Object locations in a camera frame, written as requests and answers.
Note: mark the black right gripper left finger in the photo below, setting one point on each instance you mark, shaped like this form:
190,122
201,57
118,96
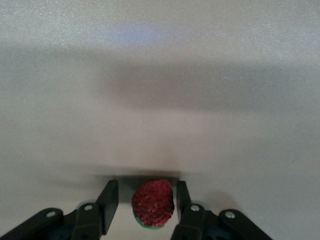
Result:
87,222

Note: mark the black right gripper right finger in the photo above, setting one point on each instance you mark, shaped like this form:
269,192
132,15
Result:
195,222

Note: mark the red knitted strawberry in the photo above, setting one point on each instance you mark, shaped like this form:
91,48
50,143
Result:
153,202

